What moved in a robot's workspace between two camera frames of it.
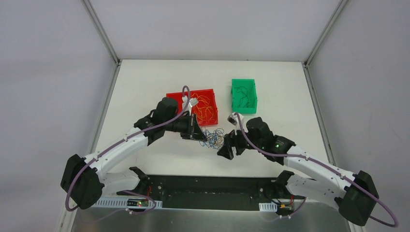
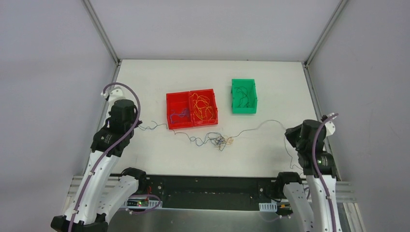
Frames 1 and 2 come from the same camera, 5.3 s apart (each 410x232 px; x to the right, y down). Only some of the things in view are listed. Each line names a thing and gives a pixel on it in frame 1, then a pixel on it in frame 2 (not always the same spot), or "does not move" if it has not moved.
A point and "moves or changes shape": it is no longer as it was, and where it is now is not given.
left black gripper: (191, 127) to (118, 127)
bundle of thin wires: (214, 140) moves or changes shape
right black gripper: (236, 143) to (292, 135)
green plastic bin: (244, 96) does not move
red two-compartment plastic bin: (205, 110) does not move
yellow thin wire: (202, 109) does not move
